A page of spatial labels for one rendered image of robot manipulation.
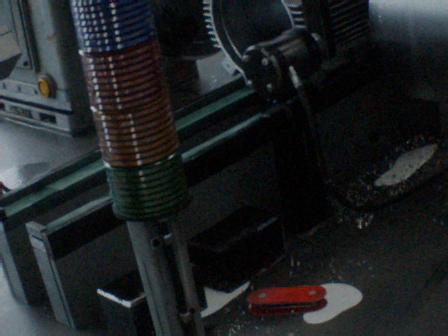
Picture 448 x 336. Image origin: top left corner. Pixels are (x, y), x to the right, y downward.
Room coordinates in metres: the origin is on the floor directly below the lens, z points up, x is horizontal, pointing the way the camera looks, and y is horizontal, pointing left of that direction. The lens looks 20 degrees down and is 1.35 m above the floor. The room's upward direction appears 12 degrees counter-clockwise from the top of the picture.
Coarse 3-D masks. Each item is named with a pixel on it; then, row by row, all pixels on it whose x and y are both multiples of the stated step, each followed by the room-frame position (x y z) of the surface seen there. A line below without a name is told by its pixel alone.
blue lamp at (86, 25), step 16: (80, 0) 0.68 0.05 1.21; (96, 0) 0.67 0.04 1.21; (112, 0) 0.67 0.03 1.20; (128, 0) 0.67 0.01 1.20; (144, 0) 0.69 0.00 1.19; (80, 16) 0.68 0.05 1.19; (96, 16) 0.67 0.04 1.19; (112, 16) 0.67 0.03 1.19; (128, 16) 0.67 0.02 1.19; (144, 16) 0.68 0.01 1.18; (80, 32) 0.68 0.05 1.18; (96, 32) 0.67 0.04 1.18; (112, 32) 0.67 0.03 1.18; (128, 32) 0.67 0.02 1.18; (144, 32) 0.68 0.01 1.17; (80, 48) 0.69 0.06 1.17; (96, 48) 0.68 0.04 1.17; (112, 48) 0.67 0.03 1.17
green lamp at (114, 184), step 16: (160, 160) 0.67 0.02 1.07; (176, 160) 0.68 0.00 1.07; (112, 176) 0.68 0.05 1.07; (128, 176) 0.67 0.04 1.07; (144, 176) 0.67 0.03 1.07; (160, 176) 0.67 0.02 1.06; (176, 176) 0.68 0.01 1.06; (112, 192) 0.69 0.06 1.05; (128, 192) 0.67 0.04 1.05; (144, 192) 0.67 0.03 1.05; (160, 192) 0.67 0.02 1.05; (176, 192) 0.68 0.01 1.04; (128, 208) 0.68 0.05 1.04; (144, 208) 0.67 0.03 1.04; (160, 208) 0.67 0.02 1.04
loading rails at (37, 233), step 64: (192, 128) 1.16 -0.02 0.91; (256, 128) 1.09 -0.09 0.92; (320, 128) 1.16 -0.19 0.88; (384, 128) 1.25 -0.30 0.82; (64, 192) 1.03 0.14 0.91; (192, 192) 1.02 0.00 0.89; (256, 192) 1.08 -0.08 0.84; (0, 256) 1.00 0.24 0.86; (64, 256) 0.90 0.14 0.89; (128, 256) 0.95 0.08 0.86; (64, 320) 0.91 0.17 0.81
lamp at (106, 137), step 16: (160, 96) 0.68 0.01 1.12; (96, 112) 0.68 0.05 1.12; (112, 112) 0.67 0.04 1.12; (128, 112) 0.67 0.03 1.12; (144, 112) 0.67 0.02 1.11; (160, 112) 0.68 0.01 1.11; (96, 128) 0.69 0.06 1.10; (112, 128) 0.68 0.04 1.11; (128, 128) 0.67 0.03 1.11; (144, 128) 0.67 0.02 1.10; (160, 128) 0.68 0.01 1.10; (112, 144) 0.68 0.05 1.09; (128, 144) 0.67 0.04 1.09; (144, 144) 0.67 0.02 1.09; (160, 144) 0.68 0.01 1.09; (176, 144) 0.69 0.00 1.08; (112, 160) 0.68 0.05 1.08; (128, 160) 0.67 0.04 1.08; (144, 160) 0.67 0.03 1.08
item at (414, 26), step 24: (384, 0) 1.01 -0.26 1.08; (408, 0) 0.98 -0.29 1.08; (432, 0) 0.95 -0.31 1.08; (384, 24) 1.00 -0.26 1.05; (408, 24) 0.98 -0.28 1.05; (432, 24) 0.95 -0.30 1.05; (384, 48) 1.01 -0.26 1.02; (408, 48) 0.98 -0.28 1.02; (432, 48) 0.95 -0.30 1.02; (408, 72) 1.00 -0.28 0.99; (432, 72) 0.97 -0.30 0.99; (432, 96) 1.01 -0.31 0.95
